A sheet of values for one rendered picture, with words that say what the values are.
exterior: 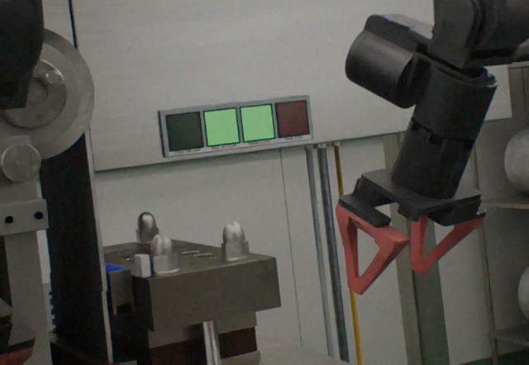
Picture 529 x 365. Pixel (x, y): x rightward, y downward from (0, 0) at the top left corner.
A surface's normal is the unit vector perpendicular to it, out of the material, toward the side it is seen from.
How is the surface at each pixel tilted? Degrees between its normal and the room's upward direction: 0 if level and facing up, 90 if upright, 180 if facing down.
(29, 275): 90
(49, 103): 90
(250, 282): 90
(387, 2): 90
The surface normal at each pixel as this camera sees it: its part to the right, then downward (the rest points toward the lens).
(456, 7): -0.66, 0.11
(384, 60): -0.55, -0.16
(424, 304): 0.42, 0.00
